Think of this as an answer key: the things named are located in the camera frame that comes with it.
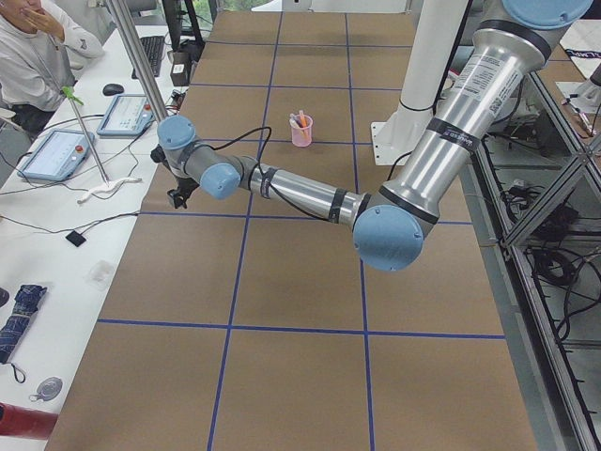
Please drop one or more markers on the aluminium frame post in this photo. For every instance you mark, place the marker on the aluminium frame post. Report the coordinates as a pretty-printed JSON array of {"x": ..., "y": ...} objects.
[{"x": 134, "y": 49}]

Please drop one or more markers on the far teach pendant tablet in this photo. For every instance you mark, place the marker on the far teach pendant tablet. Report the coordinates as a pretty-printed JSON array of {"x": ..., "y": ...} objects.
[{"x": 127, "y": 116}]

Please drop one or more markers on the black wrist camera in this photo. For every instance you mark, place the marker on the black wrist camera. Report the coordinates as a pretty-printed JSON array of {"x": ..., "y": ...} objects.
[{"x": 157, "y": 155}]

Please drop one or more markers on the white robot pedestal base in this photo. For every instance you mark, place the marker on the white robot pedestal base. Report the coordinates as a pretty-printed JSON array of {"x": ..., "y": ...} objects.
[{"x": 439, "y": 28}]

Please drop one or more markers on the near teach pendant tablet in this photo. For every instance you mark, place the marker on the near teach pendant tablet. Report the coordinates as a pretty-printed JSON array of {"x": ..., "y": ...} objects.
[{"x": 57, "y": 156}]

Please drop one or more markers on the black computer mouse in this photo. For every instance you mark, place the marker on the black computer mouse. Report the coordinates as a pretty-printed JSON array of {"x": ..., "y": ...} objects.
[{"x": 112, "y": 89}]

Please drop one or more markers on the black keyboard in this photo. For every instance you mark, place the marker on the black keyboard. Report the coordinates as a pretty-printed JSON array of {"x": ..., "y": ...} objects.
[{"x": 153, "y": 47}]

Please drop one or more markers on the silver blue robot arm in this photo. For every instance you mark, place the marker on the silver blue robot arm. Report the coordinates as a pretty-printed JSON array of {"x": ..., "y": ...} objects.
[{"x": 389, "y": 227}]

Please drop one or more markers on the red cylinder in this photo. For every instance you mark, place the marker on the red cylinder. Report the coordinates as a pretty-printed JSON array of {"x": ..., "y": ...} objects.
[{"x": 20, "y": 422}]

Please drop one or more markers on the teach pendant tablet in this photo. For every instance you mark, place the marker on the teach pendant tablet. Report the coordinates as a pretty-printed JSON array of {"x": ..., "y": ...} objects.
[
  {"x": 127, "y": 116},
  {"x": 57, "y": 156}
]

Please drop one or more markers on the folded navy umbrella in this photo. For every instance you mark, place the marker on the folded navy umbrella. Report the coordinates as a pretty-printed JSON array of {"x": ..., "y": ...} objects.
[{"x": 27, "y": 301}]

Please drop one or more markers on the orange highlighter pen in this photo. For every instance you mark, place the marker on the orange highlighter pen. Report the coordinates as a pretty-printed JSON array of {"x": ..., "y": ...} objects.
[{"x": 305, "y": 123}]

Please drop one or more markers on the small black device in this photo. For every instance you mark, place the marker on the small black device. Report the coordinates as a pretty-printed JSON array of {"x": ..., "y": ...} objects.
[{"x": 75, "y": 238}]

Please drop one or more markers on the seated person white shirt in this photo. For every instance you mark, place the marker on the seated person white shirt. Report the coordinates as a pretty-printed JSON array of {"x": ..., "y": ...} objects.
[{"x": 36, "y": 39}]

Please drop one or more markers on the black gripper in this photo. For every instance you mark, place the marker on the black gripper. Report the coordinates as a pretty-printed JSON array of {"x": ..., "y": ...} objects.
[{"x": 180, "y": 196}]

